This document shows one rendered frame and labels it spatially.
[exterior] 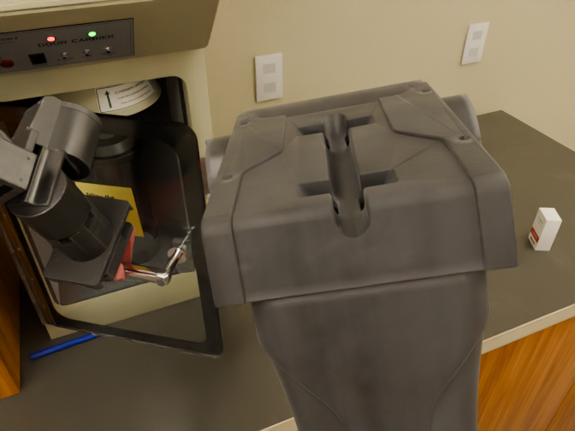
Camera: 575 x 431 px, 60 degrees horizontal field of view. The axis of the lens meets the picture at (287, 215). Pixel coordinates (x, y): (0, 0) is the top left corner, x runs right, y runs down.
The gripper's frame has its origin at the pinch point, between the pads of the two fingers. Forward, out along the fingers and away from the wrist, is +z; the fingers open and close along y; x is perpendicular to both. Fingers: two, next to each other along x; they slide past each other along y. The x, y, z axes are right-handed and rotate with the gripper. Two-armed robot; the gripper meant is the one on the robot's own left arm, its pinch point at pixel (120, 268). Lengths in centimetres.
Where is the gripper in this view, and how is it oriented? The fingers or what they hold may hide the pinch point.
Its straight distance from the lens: 66.1
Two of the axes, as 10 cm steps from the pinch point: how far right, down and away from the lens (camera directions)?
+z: 1.0, 4.6, 8.8
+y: -2.0, 8.8, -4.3
